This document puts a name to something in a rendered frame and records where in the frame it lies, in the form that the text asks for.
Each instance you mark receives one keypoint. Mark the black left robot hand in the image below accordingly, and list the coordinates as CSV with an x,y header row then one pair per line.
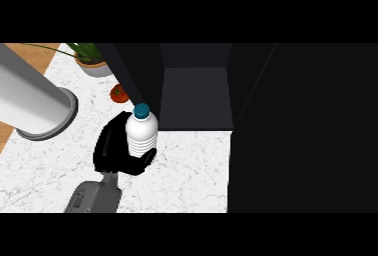
x,y
112,150

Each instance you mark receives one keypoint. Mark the white water bottle blue cap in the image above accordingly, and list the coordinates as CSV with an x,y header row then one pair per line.
x,y
143,131

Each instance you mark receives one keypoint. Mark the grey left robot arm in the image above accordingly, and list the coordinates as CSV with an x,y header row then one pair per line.
x,y
97,196

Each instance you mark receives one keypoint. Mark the dark grey cabinet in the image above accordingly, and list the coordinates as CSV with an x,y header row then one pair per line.
x,y
196,100

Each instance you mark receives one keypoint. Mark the red tomato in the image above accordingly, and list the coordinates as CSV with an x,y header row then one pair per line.
x,y
119,95

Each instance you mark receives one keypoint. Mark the large grey metal cylinder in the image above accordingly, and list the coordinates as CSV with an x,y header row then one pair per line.
x,y
30,100

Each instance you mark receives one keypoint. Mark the green plant in grey pot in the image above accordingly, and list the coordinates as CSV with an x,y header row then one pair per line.
x,y
94,66

